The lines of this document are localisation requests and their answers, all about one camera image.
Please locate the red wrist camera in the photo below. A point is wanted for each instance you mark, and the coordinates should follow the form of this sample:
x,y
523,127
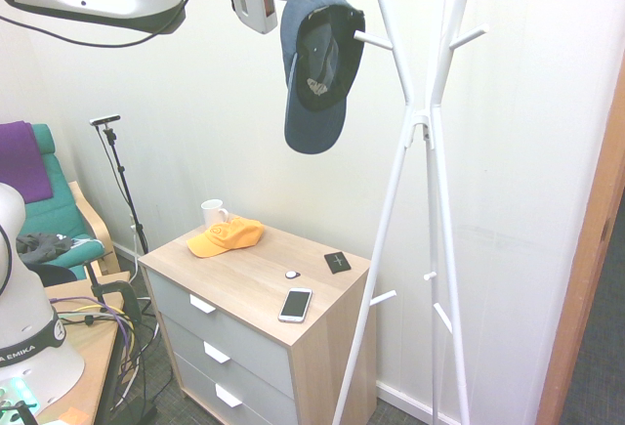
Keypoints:
x,y
269,5

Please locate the orange sticky note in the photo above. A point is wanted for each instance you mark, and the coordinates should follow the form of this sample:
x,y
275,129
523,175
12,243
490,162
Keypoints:
x,y
75,415

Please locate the dark grey garment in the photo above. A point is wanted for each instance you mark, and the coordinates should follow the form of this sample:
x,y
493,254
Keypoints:
x,y
44,245

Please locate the purple cloth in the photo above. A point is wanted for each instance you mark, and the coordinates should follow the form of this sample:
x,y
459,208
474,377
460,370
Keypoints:
x,y
19,161

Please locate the black metal clamp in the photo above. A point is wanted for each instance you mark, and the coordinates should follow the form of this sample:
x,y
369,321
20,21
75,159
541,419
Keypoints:
x,y
128,293

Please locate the navy blue baseball cap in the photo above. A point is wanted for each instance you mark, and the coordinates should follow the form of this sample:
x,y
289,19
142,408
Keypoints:
x,y
312,127

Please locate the black silver stereo camera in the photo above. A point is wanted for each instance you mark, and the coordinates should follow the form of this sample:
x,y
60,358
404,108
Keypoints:
x,y
105,120

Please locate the small white round disc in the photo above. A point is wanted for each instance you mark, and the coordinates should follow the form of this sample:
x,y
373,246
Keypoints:
x,y
292,275

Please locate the black camera stand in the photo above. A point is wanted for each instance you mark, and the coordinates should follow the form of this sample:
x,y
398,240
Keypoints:
x,y
128,195

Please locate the wooden door frame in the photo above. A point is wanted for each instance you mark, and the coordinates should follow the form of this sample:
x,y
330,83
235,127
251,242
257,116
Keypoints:
x,y
586,249

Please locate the black wallet with cross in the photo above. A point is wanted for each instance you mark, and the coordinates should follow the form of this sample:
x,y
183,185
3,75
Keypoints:
x,y
338,263

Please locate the white smartphone black screen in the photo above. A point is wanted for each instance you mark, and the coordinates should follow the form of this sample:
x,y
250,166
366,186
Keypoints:
x,y
295,305

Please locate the orange baseball cap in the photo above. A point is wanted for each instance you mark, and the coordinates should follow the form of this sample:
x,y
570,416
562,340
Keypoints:
x,y
229,237

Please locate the green wooden armchair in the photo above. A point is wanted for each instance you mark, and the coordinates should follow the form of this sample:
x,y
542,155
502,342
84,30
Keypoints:
x,y
54,220

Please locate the light wood drawer chest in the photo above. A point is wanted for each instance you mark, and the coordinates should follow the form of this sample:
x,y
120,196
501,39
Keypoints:
x,y
322,371

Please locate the white coat rack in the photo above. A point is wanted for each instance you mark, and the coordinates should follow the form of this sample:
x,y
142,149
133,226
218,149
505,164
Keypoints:
x,y
415,117

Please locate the white ceramic mug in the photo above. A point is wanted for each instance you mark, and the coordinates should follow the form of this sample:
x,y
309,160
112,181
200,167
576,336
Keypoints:
x,y
212,212

